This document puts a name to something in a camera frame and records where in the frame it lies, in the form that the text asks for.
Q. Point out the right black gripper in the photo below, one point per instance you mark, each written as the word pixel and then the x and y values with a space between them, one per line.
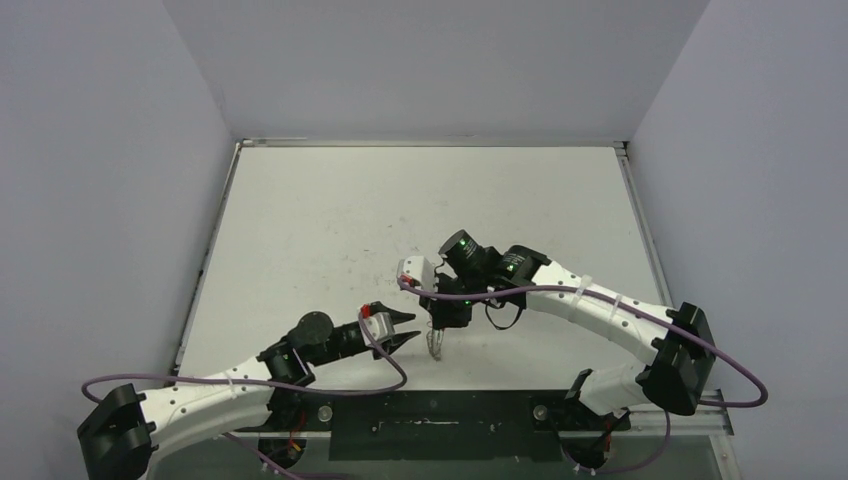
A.
pixel 442 315

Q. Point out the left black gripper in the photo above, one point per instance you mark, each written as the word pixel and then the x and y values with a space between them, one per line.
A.
pixel 397 317

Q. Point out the large keyring with small rings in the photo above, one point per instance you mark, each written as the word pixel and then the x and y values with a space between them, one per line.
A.
pixel 434 339

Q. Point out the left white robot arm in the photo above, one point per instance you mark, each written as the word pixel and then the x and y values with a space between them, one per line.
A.
pixel 129 430

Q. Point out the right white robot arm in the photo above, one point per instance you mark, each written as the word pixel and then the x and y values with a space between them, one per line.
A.
pixel 671 347

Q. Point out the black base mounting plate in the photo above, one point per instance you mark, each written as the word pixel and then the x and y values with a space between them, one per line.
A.
pixel 445 425

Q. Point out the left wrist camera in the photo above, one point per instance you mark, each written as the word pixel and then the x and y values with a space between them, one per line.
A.
pixel 376 325

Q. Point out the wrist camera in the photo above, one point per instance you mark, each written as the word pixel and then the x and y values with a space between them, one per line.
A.
pixel 376 325
pixel 417 272

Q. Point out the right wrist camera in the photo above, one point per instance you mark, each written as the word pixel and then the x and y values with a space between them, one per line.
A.
pixel 417 272

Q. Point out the aluminium frame rail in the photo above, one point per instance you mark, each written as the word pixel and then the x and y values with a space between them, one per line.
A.
pixel 649 420

